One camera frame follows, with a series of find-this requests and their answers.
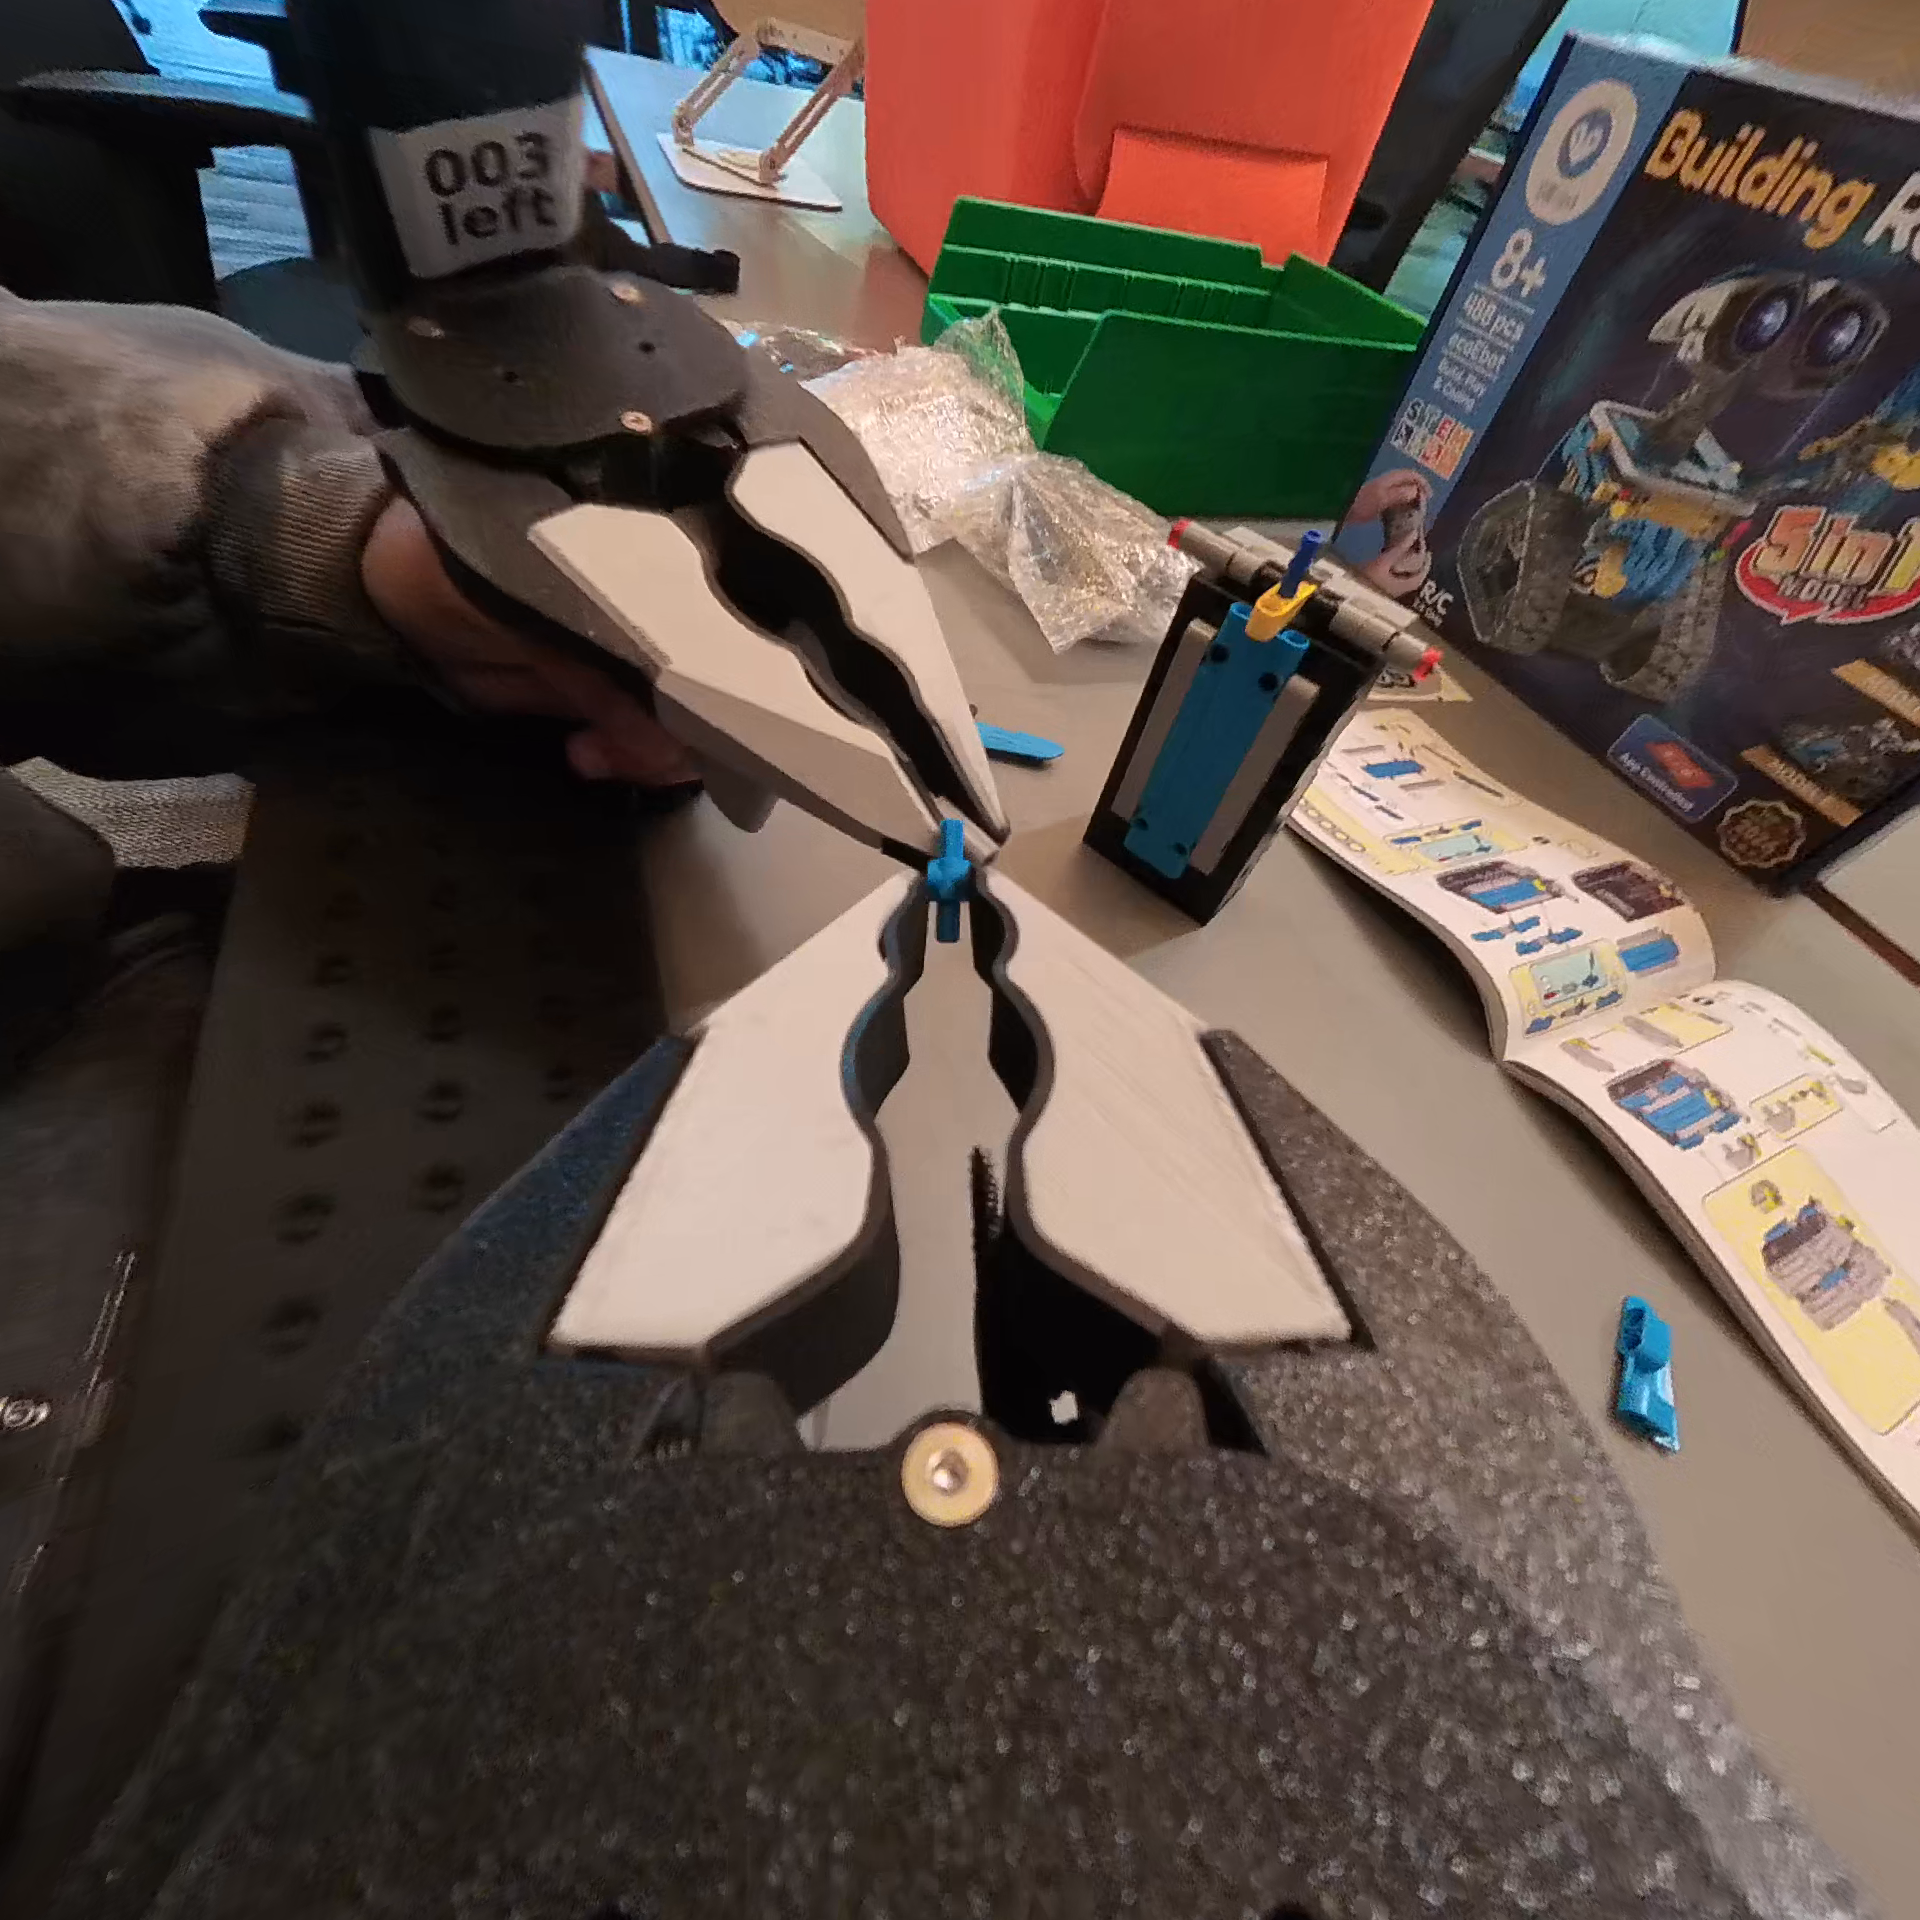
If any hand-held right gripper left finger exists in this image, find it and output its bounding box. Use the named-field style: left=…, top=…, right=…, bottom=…
left=548, top=878, right=932, bottom=1398

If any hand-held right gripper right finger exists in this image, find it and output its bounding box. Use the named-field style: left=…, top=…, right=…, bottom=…
left=977, top=878, right=1358, bottom=1398

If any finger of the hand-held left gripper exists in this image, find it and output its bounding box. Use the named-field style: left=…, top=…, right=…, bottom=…
left=721, top=436, right=1015, bottom=849
left=527, top=497, right=939, bottom=862

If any small blue connector brick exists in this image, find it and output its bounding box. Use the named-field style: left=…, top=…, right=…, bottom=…
left=919, top=810, right=987, bottom=939

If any person's left forearm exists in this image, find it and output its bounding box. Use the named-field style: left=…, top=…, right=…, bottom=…
left=0, top=285, right=407, bottom=706

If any grey desk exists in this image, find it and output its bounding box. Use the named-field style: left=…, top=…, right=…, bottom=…
left=633, top=272, right=1920, bottom=1920

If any person's left hand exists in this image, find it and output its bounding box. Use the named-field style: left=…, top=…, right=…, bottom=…
left=356, top=490, right=713, bottom=794

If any white table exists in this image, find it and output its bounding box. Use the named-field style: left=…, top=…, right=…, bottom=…
left=586, top=45, right=932, bottom=347

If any black blue brick model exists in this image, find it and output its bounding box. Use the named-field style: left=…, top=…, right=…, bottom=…
left=1087, top=526, right=1406, bottom=924

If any black perforated panel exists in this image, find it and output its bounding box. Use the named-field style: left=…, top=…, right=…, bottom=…
left=62, top=722, right=677, bottom=1802

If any green plastic bin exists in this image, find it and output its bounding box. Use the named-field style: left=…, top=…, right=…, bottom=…
left=915, top=195, right=1436, bottom=516

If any black office chair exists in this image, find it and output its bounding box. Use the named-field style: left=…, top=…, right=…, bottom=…
left=0, top=0, right=362, bottom=332

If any blue curved brick panel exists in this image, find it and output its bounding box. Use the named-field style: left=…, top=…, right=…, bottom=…
left=1615, top=1297, right=1684, bottom=1451

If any orange plastic case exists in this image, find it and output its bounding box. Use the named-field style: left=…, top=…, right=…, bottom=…
left=867, top=0, right=1436, bottom=272

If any instruction booklet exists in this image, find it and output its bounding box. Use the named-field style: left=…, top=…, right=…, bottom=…
left=1492, top=976, right=1920, bottom=1520

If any robot kit box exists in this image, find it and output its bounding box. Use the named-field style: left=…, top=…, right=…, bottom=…
left=1338, top=31, right=1920, bottom=894

